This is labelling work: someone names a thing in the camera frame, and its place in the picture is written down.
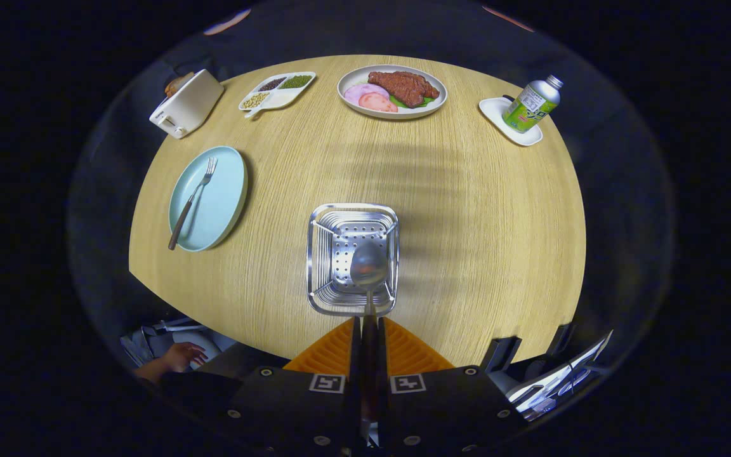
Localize light blue plate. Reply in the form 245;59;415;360
168;146;249;253

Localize steel fork with dark handle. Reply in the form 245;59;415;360
168;157;218;251

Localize small white tray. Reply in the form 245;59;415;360
478;95;544;147

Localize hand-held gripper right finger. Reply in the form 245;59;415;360
377;316;526;457

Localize steel spoon with dark handle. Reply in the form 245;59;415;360
350;241;389;423

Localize steel perforated basket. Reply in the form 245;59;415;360
306;203;400;317

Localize white toaster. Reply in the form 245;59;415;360
149;69;225;140

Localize white divided dish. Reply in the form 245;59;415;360
239;71;317;119

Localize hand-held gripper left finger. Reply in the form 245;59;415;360
210;316;365;457

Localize toasted bread slice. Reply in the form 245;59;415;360
164;72;196;98

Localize green lettuce leaf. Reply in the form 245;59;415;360
390;94;436;110

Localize pink ham slices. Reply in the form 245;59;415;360
343;84;399;114

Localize green and silver bottle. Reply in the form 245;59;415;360
502;74;564;134

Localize brown grilled meat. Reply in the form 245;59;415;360
367;70;440;108

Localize white plate with food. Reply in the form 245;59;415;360
337;65;449;120

